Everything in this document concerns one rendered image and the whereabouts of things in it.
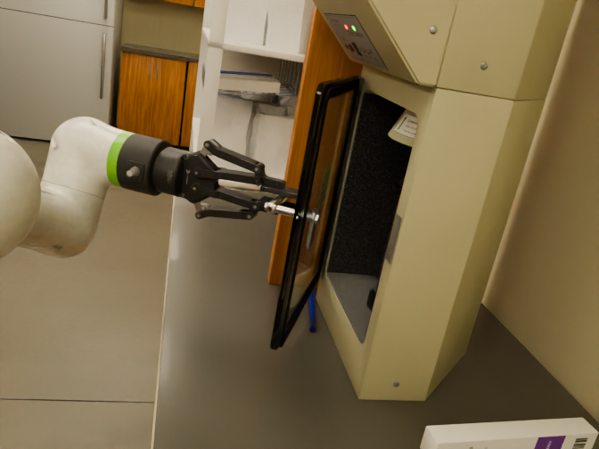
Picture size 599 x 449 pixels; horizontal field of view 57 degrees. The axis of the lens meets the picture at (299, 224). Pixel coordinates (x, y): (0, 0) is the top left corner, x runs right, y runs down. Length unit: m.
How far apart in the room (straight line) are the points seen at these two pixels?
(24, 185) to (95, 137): 0.45
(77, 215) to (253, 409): 0.40
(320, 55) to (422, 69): 0.37
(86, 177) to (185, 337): 0.30
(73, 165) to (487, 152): 0.62
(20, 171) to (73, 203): 0.44
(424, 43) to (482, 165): 0.18
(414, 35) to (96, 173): 0.53
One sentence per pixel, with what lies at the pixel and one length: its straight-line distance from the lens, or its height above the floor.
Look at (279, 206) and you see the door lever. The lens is 0.81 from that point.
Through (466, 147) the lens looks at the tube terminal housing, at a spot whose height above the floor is 1.34.
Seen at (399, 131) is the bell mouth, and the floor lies 1.33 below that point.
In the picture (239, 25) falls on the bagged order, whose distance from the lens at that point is 2.09.
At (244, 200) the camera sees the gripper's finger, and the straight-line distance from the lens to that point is 0.87.
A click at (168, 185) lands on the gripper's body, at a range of 0.89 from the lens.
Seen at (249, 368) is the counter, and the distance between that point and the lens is 0.91.
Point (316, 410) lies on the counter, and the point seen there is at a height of 0.94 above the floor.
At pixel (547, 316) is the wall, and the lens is 1.21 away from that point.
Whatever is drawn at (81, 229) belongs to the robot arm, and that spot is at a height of 1.10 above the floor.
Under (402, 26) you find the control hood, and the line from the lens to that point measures 0.71.
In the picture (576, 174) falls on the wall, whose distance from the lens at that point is 1.18.
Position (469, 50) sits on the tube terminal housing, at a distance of 0.74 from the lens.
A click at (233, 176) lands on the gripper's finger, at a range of 0.87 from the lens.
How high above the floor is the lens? 1.45
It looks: 19 degrees down
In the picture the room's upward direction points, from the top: 10 degrees clockwise
